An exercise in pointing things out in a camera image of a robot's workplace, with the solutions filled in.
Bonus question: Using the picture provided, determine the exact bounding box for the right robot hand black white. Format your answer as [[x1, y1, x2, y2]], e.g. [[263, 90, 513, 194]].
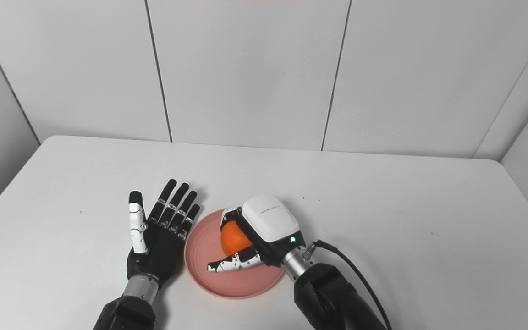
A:
[[207, 194, 306, 273]]

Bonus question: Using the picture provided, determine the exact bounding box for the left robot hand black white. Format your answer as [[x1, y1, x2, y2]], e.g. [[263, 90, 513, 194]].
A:
[[126, 179, 201, 290]]

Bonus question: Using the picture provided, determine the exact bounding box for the orange fruit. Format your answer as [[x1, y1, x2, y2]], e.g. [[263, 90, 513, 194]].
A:
[[221, 221, 253, 257]]

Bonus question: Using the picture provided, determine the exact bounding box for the pink round plate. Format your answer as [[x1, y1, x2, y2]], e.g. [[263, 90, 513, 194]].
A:
[[185, 209, 286, 300]]

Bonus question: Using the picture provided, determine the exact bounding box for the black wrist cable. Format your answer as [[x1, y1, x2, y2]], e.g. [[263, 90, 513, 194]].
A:
[[302, 240, 393, 330]]

